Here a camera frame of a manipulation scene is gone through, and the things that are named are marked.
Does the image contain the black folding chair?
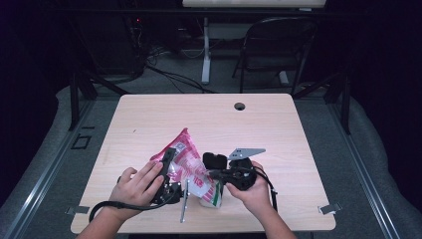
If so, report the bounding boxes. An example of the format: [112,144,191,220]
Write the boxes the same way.
[232,16,317,98]

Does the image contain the right hand-held gripper black cable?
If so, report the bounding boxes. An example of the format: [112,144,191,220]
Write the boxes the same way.
[253,165,279,213]

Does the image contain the clear jar with black lid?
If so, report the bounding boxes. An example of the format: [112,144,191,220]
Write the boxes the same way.
[198,151,230,209]

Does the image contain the left hand-held gripper black cable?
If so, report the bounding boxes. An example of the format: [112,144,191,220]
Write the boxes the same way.
[89,193,177,223]

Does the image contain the person's right hand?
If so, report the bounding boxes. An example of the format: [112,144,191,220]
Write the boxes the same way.
[225,160,272,217]

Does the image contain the black floor cables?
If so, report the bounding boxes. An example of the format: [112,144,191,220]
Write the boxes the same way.
[145,63,217,95]

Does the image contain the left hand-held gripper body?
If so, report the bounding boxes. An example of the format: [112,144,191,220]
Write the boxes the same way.
[150,178,191,224]

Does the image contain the white desk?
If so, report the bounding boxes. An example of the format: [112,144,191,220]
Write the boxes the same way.
[181,0,326,86]

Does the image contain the pink and white plastic bag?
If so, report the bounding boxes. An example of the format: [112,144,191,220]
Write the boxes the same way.
[149,127,224,208]

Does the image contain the metal floor rail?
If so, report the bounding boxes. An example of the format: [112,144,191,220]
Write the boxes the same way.
[0,99,98,239]
[326,101,401,239]

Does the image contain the hand-held gripper black cable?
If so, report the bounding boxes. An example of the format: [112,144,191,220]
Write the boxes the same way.
[89,193,177,223]
[253,165,279,213]

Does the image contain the black metal frame stand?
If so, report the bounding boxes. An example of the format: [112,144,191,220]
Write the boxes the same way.
[68,71,130,132]
[292,71,352,135]

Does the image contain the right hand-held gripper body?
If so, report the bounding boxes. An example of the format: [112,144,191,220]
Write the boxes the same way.
[227,147,267,192]

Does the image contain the person's left hand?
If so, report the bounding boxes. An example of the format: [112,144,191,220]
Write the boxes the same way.
[108,160,166,222]

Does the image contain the dark equipment with red light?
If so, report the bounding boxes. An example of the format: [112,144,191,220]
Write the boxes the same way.
[96,13,147,76]

